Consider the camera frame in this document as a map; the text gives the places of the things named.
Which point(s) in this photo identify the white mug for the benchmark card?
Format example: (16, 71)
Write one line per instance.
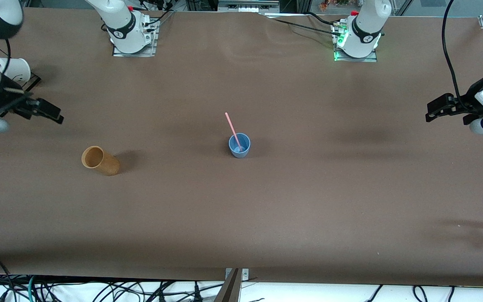
(15, 67)

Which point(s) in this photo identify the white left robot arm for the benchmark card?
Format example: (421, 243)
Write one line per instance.
(365, 25)

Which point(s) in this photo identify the grey device box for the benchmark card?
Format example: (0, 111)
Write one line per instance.
(247, 6)

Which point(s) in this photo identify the small metal bracket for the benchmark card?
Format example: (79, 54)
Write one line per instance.
(245, 274)

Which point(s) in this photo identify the bamboo cup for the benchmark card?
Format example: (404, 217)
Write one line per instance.
(107, 165)

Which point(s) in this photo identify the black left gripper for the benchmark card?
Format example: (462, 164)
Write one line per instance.
(467, 102)

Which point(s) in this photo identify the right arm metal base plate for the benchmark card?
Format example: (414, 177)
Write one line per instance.
(153, 40)

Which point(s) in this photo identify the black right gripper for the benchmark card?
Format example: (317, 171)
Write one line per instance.
(7, 102)

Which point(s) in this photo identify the blue cup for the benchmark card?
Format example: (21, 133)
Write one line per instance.
(240, 154)

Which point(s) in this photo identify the pink chopstick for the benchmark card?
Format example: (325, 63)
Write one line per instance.
(232, 128)

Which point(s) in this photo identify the aluminium profile bar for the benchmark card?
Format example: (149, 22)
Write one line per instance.
(229, 291)

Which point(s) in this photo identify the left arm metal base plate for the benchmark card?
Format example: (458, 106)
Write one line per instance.
(357, 59)

